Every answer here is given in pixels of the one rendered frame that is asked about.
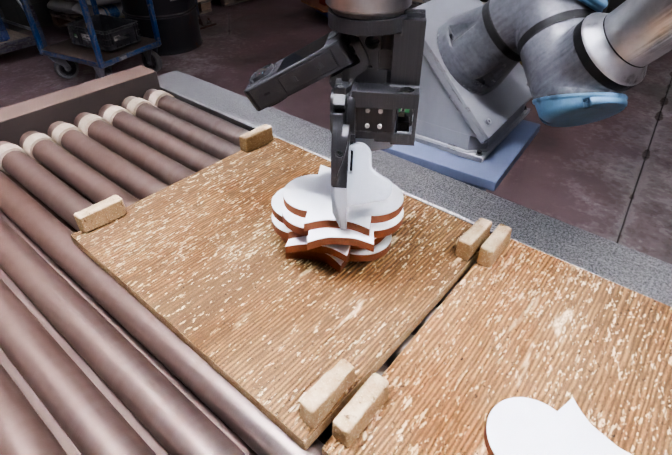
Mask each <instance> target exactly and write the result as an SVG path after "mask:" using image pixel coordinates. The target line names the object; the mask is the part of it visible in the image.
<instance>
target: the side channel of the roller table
mask: <svg viewBox="0 0 672 455"><path fill-rule="evenodd" d="M149 89H156V90H160V86H159V81H158V77H157V73H156V71H154V70H151V69H149V68H147V67H144V66H141V65H140V66H137V67H134V68H131V69H127V70H124V71H121V72H118V73H114V74H111V75H108V76H105V77H101V78H98V79H95V80H92V81H88V82H85V83H82V84H79V85H76V86H72V87H69V88H66V89H63V90H59V91H56V92H53V93H50V94H46V95H43V96H40V97H37V98H33V99H30V100H27V101H24V102H20V103H17V104H14V105H11V106H7V107H4V108H1V109H0V141H7V142H10V143H12V144H15V145H18V146H19V147H20V144H19V141H20V138H21V136H22V135H23V134H24V133H26V132H28V131H37V132H39V133H43V134H46V135H47V136H48V128H49V126H50V125H51V124H52V123H54V122H57V121H63V122H65V123H69V124H72V125H74V120H75V118H76V116H77V115H78V114H80V113H83V112H88V113H90V114H95V115H98V113H99V110H100V108H101V107H102V106H104V105H106V104H113V105H115V106H120V107H121V105H122V102H123V100H124V99H125V98H127V97H129V96H134V97H137V98H143V96H144V94H145V92H146V91H147V90H149Z"/></svg>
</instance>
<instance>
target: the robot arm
mask: <svg viewBox="0 0 672 455"><path fill-rule="evenodd" d="M325 3H326V4H327V5H328V6H329V8H328V26H329V27H330V28H331V29H332V30H333V31H331V32H330V33H328V34H326V35H324V36H322V37H321V38H319V39H317V40H315V41H313V42H312V43H310V44H308V45H306V46H304V47H303V48H301V49H299V50H297V51H296V52H294V53H292V54H290V55H288V56H287V57H285V58H283V59H281V60H279V61H278V62H276V63H274V64H272V63H269V64H268V65H266V66H264V67H262V68H260V69H259V70H257V71H256V72H254V73H253V75H252V76H251V77H250V79H249V81H250V82H249V84H248V85H247V87H246V89H245V90H244V93H245V95H246V96H247V98H248V99H249V100H250V102H251V103H252V105H253V106H254V107H255V109H256V110H257V111H261V110H263V109H265V108H267V107H271V106H274V105H276V104H278V103H280V102H281V101H283V100H284V99H286V98H287V97H288V96H290V95H292V94H294V93H296V92H298V91H300V90H302V89H304V88H306V87H308V86H309V85H311V84H313V83H315V82H317V81H319V80H321V79H323V78H325V77H327V76H329V75H331V77H330V80H329V84H330V85H331V87H332V90H331V97H330V132H331V134H332V142H331V197H332V213H333V215H334V217H335V219H336V221H337V223H338V225H339V227H340V229H341V230H347V214H348V207H351V206H355V205H361V204H366V203H372V202H377V201H383V200H386V199H387V198H388V197H389V196H390V195H391V193H392V183H391V181H390V180H389V179H388V178H386V177H384V176H382V175H381V174H379V173H377V172H376V171H374V170H373V168H372V153H371V151H376V150H382V149H388V148H391V147H392V146H393V145H408V146H414V142H415V133H416V123H417V114H418V105H419V96H420V91H419V86H420V77H421V67H422V58H423V49H424V40H425V30H426V21H427V20H426V10H425V9H407V8H409V7H410V6H411V5H412V0H325ZM607 5H608V0H489V1H487V2H486V3H485V4H483V5H482V6H480V7H477V8H475V9H472V10H469V11H466V12H464V13H461V14H458V15H456V16H453V17H451V18H450V19H449V20H447V21H446V22H445V23H444V24H442V25H441V26H440V28H439V30H438V34H437V43H438V49H439V52H440V55H441V58H442V60H443V62H444V64H445V66H446V68H447V69H448V71H449V72H450V74H451V75H452V76H453V78H454V79H455V80H456V81H457V82H458V83H459V84H460V85H461V86H462V87H463V88H465V89H466V90H468V91H469V92H471V93H473V94H476V95H485V94H487V93H489V92H491V91H492V90H494V89H496V88H497V87H498V86H499V85H500V84H501V83H502V81H503V80H504V79H505V78H506V77H507V76H508V74H509V73H510V72H511V71H512V70H513V69H514V67H515V66H516V65H517V64H518V63H519V62H522V65H523V68H524V72H525V75H526V78H527V82H528V85H529V88H530V92H531V95H532V98H533V100H532V103H533V105H535V107H536V110H537V113H538V116H539V118H540V120H541V121H542V122H543V123H544V124H546V125H548V126H552V127H572V126H579V125H584V124H589V123H593V122H596V121H600V120H603V119H606V118H609V117H611V116H613V115H616V114H618V113H619V112H621V111H622V110H624V109H625V107H626V106H627V104H628V101H627V99H628V96H627V95H626V94H625V92H626V91H627V90H629V89H630V88H632V87H634V86H635V85H637V84H639V83H640V82H642V80H643V79H644V77H645V75H646V71H647V66H648V65H649V64H650V63H652V62H653V61H655V60H657V59H658V58H660V57H662V56H663V55H665V54H667V53H668V52H670V51H672V0H626V1H625V2H623V3H622V4H621V5H619V6H618V7H617V8H615V9H614V10H613V11H612V12H610V13H602V12H603V9H605V8H606V7H607ZM374 36H377V37H378V38H377V39H373V37H374ZM412 115H413V121H412ZM395 121H396V123H395ZM409 126H412V133H411V134H406V133H397V131H403V132H409ZM350 171H352V173H350Z"/></svg>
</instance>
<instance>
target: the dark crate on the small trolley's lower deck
mask: <svg viewBox="0 0 672 455"><path fill-rule="evenodd" d="M91 20H92V23H93V27H94V30H95V33H96V37H97V40H98V44H99V47H100V50H103V51H107V52H112V51H115V50H118V49H120V48H123V47H126V46H129V45H131V44H134V43H137V42H139V41H140V40H142V39H141V38H140V36H141V34H139V30H140V29H138V23H137V22H138V21H136V20H131V19H125V18H119V17H114V16H108V15H103V14H97V15H93V16H91ZM65 25H67V27H66V28H68V31H69V32H68V33H69V35H70V39H71V40H72V42H71V43H73V44H76V45H80V46H85V47H89V48H93V47H92V44H91V40H90V37H89V34H88V30H87V28H86V24H85V20H84V18H83V19H79V20H76V21H73V22H70V23H66V24H65Z"/></svg>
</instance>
